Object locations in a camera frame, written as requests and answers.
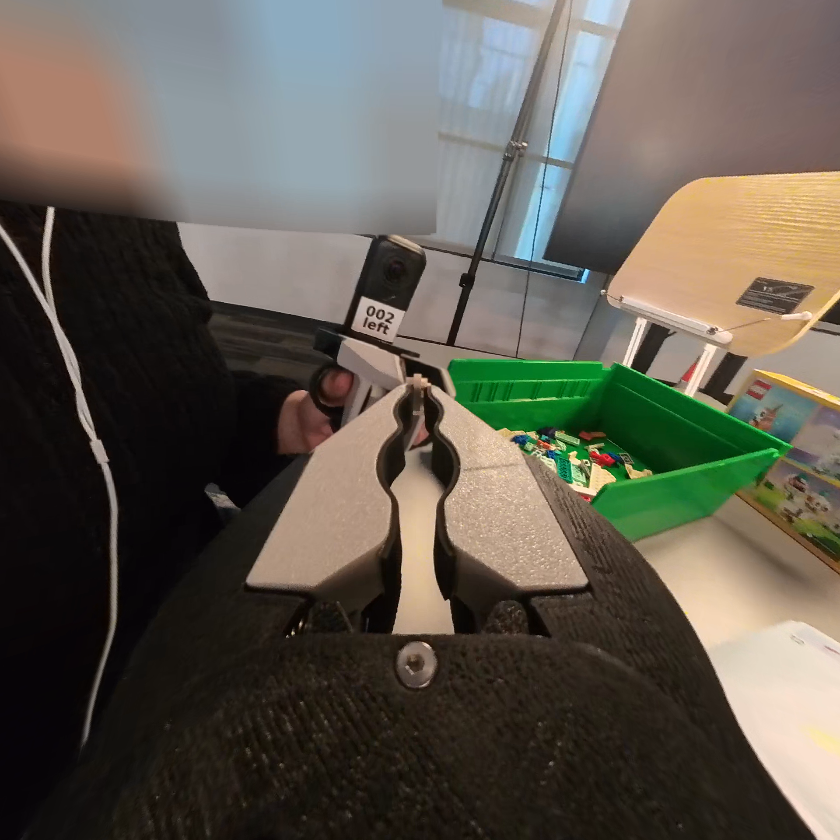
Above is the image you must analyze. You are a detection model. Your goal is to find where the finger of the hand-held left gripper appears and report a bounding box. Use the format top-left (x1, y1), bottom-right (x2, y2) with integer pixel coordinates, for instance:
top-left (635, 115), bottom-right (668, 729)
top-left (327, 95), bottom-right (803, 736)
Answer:
top-left (395, 358), bottom-right (457, 397)

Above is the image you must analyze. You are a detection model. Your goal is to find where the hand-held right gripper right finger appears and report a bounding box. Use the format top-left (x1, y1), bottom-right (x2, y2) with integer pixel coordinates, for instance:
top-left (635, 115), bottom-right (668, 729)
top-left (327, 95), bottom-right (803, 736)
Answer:
top-left (423, 386), bottom-right (591, 601)

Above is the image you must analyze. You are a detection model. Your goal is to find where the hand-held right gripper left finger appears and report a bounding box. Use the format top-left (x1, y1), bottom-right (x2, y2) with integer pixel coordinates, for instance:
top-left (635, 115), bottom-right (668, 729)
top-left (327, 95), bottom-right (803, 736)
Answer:
top-left (243, 386), bottom-right (411, 610)

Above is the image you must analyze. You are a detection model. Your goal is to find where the green plastic bin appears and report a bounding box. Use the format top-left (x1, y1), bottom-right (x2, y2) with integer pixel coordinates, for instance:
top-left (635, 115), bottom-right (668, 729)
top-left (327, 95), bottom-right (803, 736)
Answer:
top-left (446, 356), bottom-right (794, 543)

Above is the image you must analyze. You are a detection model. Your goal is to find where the pile of mixed lego pieces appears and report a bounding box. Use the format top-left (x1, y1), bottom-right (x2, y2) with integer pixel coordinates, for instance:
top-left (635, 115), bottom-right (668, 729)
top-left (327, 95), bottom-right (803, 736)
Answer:
top-left (497, 425), bottom-right (655, 505)

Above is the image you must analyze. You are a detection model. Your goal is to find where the person's left hand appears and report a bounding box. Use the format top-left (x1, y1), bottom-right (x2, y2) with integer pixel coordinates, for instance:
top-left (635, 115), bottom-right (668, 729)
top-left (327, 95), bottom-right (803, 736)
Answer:
top-left (276, 369), bottom-right (355, 455)

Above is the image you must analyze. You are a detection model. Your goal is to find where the black light stand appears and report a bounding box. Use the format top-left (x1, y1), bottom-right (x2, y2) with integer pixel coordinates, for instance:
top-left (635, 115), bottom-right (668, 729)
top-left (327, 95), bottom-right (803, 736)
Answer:
top-left (445, 0), bottom-right (573, 347)

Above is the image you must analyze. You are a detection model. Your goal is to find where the large window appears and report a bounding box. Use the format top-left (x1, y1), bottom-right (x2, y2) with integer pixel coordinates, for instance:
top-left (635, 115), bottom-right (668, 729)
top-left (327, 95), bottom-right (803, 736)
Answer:
top-left (435, 0), bottom-right (632, 265)

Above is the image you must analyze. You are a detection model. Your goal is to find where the person in black sweater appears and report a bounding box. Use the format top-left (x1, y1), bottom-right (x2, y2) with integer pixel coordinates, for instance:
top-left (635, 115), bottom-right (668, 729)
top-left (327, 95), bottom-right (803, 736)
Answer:
top-left (0, 200), bottom-right (237, 840)

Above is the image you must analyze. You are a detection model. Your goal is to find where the yellow printed toy box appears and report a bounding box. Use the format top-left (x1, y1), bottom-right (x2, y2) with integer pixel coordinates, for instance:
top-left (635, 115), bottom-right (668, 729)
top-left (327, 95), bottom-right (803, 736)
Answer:
top-left (724, 369), bottom-right (840, 567)

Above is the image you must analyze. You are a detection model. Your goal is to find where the white instruction booklet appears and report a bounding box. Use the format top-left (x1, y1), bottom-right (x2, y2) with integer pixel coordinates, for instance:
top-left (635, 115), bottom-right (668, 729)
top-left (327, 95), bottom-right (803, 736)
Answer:
top-left (704, 619), bottom-right (840, 840)

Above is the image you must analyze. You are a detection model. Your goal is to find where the tilting wooden table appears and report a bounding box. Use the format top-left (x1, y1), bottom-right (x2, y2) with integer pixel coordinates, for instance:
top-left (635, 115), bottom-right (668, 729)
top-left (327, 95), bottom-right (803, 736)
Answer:
top-left (599, 171), bottom-right (840, 399)

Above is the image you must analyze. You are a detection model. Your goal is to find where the large dark display screen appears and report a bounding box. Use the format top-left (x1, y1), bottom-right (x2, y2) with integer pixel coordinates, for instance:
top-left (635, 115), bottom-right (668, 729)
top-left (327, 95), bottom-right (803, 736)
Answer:
top-left (542, 0), bottom-right (840, 277)

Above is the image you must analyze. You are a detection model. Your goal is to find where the yellow sticky note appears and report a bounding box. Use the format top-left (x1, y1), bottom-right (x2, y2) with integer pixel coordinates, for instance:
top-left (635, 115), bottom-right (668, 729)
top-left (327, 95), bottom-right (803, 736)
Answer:
top-left (796, 721), bottom-right (840, 765)

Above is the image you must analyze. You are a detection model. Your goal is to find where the white earphone cable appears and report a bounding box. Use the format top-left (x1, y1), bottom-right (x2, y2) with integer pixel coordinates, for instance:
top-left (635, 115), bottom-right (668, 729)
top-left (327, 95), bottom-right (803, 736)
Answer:
top-left (0, 206), bottom-right (121, 750)

